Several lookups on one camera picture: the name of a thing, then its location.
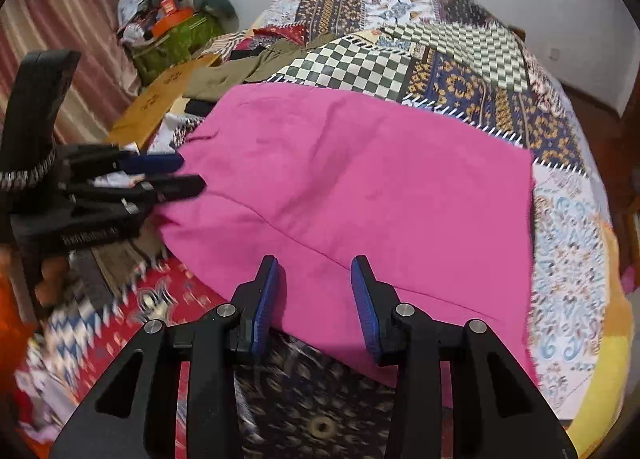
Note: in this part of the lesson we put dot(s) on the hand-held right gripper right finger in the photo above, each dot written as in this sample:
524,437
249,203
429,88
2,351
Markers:
364,299

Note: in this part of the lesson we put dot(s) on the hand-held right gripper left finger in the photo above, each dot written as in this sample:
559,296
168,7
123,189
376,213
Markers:
264,299

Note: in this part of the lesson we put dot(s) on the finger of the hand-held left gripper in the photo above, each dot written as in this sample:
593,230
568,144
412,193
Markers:
155,163
175,187

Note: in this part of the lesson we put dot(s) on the pink pants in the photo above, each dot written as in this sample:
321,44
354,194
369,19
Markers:
350,179

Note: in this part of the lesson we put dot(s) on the person's left hand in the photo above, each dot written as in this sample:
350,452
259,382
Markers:
52,279

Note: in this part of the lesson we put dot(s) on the grey-brown folded cloth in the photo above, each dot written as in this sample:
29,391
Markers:
120,259

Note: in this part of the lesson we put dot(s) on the striped pink curtain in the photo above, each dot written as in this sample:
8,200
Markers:
75,4

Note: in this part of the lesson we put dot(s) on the olive green garment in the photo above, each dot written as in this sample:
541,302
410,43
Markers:
220,76

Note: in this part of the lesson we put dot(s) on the green patterned bag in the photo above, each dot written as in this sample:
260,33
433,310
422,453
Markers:
170,46

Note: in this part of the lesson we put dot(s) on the orange box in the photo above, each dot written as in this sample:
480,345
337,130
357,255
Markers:
172,14

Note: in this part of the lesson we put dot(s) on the patchwork printed blanket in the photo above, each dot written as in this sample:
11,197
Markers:
450,69

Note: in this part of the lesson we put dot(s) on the white wall socket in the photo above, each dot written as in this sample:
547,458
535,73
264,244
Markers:
553,53

